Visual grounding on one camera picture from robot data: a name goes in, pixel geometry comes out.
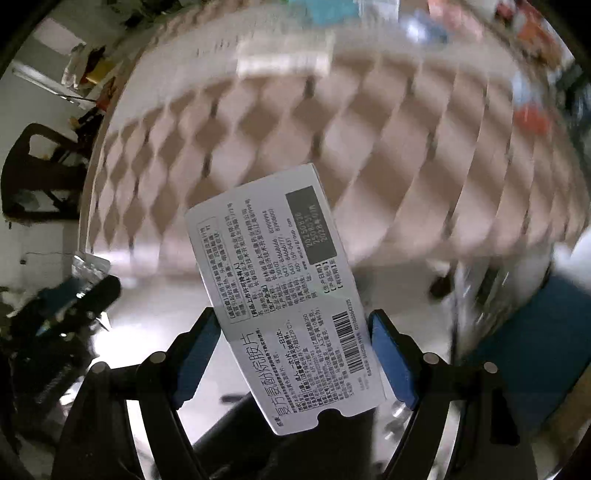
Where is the yellow bag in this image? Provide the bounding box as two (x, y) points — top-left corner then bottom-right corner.
(88, 62), (116, 86)

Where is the blue plastic container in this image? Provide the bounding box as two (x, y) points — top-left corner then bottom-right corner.
(462, 272), (591, 430)

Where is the black chair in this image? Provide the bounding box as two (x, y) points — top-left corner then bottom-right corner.
(0, 122), (93, 219)

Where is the orange packet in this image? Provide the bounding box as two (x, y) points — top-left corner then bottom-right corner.
(515, 104), (555, 136)

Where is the silver blister pack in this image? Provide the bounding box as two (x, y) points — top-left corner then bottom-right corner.
(71, 253), (112, 289)

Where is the blue packet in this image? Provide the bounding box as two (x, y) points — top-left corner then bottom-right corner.
(404, 14), (451, 47)

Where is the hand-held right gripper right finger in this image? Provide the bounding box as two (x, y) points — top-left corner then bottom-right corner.
(368, 309), (539, 480)

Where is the white medicine box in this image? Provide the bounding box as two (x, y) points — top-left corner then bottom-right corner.
(185, 164), (386, 437)

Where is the teal packet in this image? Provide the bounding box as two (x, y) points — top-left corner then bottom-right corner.
(286, 0), (399, 25)

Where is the orange box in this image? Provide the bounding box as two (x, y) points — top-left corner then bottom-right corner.
(512, 4), (561, 51)

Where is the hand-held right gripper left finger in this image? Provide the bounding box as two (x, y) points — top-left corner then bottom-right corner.
(60, 307), (222, 480)

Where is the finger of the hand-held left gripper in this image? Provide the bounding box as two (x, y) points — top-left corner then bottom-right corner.
(76, 275), (123, 319)

